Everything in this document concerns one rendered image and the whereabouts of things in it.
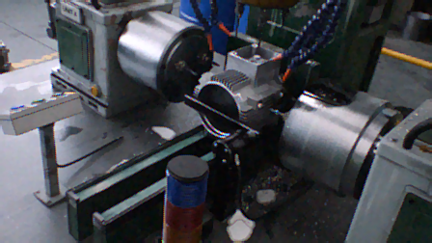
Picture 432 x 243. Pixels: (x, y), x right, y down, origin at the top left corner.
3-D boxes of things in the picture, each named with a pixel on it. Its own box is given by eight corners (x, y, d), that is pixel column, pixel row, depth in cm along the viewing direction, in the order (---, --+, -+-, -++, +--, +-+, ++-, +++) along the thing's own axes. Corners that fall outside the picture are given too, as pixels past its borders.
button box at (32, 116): (69, 111, 113) (64, 91, 112) (85, 111, 108) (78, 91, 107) (3, 134, 102) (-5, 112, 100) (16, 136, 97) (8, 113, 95)
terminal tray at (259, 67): (250, 66, 133) (253, 42, 129) (279, 78, 127) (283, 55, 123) (224, 76, 125) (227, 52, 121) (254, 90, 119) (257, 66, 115)
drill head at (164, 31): (147, 59, 168) (148, -8, 155) (219, 95, 149) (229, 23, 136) (90, 76, 151) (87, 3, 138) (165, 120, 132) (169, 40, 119)
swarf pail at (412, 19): (394, 38, 517) (402, 13, 503) (401, 31, 539) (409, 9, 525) (421, 44, 504) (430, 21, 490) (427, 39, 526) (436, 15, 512)
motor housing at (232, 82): (232, 105, 143) (240, 49, 133) (282, 129, 133) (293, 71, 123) (189, 125, 129) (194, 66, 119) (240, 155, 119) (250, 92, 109)
